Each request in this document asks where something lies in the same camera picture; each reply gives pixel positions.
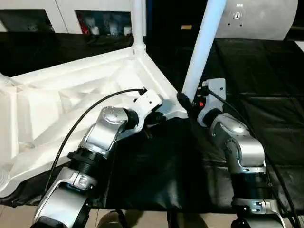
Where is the white plastic table leg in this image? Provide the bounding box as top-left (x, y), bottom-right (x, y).
top-left (0, 71), bottom-right (12, 87)
top-left (181, 0), bottom-right (228, 101)
top-left (0, 167), bottom-right (12, 191)
top-left (131, 0), bottom-right (147, 55)

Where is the white plastic table top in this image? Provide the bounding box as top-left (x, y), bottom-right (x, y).
top-left (0, 43), bottom-right (191, 198)

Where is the white curved plastic panel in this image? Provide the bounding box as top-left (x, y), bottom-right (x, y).
top-left (214, 0), bottom-right (299, 41)

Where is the dark right robot foot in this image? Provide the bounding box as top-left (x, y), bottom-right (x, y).
top-left (167, 209), bottom-right (208, 228)

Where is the dark robot foot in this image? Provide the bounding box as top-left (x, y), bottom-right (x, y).
top-left (167, 209), bottom-right (208, 228)
top-left (98, 209), bottom-right (129, 228)

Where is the dark left robot foot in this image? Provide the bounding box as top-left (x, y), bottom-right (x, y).
top-left (98, 209), bottom-right (129, 228)

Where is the red bottle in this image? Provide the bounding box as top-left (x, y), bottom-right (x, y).
top-left (81, 16), bottom-right (89, 34)

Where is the white glass-door cabinet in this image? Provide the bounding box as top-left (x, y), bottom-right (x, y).
top-left (0, 0), bottom-right (134, 36)

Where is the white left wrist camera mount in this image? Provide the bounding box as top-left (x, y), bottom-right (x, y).
top-left (132, 89), bottom-right (164, 134)

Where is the black left wrist camera cable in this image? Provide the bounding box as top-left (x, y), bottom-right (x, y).
top-left (44, 87), bottom-right (148, 198)

